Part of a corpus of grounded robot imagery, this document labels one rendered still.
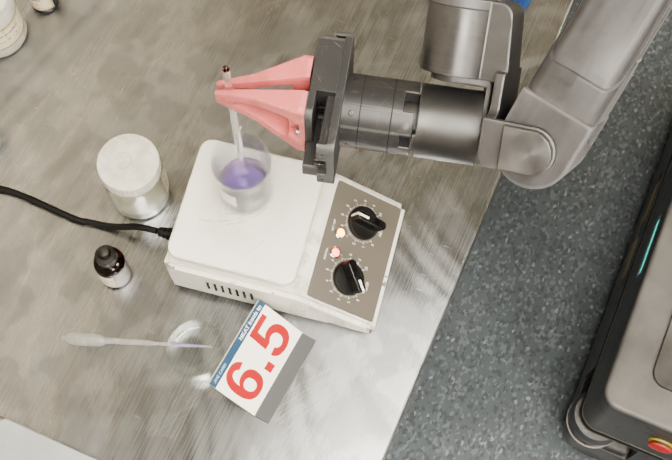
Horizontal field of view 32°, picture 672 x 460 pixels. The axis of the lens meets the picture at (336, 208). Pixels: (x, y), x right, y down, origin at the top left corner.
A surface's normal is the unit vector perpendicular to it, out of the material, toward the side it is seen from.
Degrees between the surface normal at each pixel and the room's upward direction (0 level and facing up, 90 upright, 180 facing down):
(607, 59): 29
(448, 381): 0
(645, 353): 0
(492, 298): 0
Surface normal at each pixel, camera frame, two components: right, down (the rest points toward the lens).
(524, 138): -0.39, 0.20
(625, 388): 0.00, -0.36
